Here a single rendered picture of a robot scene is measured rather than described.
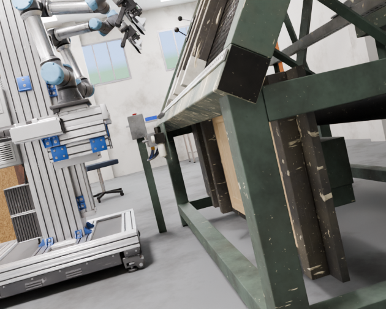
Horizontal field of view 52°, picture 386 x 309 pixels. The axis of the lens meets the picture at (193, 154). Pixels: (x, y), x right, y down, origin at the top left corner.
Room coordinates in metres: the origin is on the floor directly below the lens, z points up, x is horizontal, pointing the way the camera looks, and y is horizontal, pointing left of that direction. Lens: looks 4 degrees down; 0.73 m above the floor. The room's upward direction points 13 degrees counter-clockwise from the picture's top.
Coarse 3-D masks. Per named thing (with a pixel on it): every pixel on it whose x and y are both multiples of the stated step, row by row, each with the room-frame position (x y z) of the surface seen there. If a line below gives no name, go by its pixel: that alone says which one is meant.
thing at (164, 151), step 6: (162, 126) 2.43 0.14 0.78; (156, 132) 2.40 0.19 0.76; (162, 132) 2.39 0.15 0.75; (150, 138) 2.52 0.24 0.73; (156, 138) 2.38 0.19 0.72; (162, 138) 2.39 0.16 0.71; (150, 144) 2.52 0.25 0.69; (156, 144) 2.53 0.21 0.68; (162, 144) 2.39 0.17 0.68; (168, 144) 2.38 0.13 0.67; (156, 150) 2.81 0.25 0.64; (162, 150) 2.39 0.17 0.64; (168, 150) 2.41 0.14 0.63; (150, 156) 2.74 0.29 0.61; (156, 156) 2.48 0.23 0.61; (162, 156) 2.40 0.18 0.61; (168, 156) 2.50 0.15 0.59
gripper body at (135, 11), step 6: (120, 0) 2.18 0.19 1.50; (126, 0) 2.21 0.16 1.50; (132, 0) 2.21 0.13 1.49; (120, 6) 2.23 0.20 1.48; (126, 6) 2.20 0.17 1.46; (132, 6) 2.19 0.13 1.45; (138, 6) 2.20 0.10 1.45; (126, 12) 2.19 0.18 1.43; (132, 12) 2.20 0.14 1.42; (138, 12) 2.20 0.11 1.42
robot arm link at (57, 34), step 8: (80, 24) 2.79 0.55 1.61; (88, 24) 2.76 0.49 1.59; (96, 24) 2.73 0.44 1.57; (104, 24) 2.81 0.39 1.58; (48, 32) 2.84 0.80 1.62; (56, 32) 2.83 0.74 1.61; (64, 32) 2.82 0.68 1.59; (72, 32) 2.81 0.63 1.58; (80, 32) 2.80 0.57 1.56; (56, 40) 2.86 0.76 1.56
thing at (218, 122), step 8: (216, 120) 2.07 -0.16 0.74; (216, 128) 2.11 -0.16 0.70; (224, 128) 1.95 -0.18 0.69; (216, 136) 2.15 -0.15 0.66; (224, 136) 1.99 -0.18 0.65; (272, 136) 1.32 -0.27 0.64; (224, 144) 2.03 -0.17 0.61; (224, 152) 2.07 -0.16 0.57; (224, 160) 2.09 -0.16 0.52; (232, 160) 1.94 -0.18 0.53; (224, 168) 2.14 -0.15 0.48; (232, 168) 1.97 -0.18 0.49; (280, 168) 1.31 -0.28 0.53; (232, 176) 2.01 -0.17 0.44; (232, 184) 2.05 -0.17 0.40; (232, 192) 2.09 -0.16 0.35; (232, 200) 2.13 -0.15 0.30; (240, 200) 1.95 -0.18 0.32; (240, 208) 1.99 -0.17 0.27; (288, 208) 1.32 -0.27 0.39; (296, 240) 1.32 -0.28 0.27
